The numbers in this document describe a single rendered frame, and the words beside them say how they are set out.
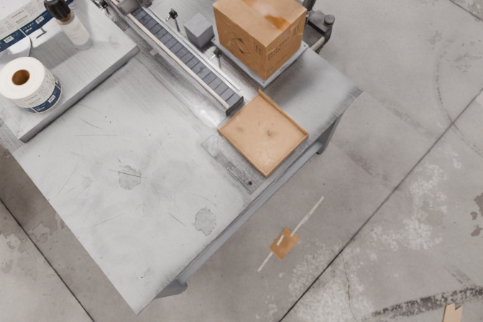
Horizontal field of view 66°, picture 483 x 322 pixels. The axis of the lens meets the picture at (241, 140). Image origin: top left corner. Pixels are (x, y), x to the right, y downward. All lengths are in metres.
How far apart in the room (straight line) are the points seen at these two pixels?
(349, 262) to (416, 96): 1.21
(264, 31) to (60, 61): 0.99
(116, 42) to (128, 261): 1.00
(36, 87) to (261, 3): 0.99
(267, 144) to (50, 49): 1.12
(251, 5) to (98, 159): 0.92
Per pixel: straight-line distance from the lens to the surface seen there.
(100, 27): 2.00
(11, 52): 2.12
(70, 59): 1.96
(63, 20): 1.83
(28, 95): 1.77
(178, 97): 1.74
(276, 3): 1.61
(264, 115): 1.66
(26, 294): 2.74
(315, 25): 2.62
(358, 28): 3.01
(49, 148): 1.86
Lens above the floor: 2.35
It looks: 70 degrees down
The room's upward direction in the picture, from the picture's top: 9 degrees counter-clockwise
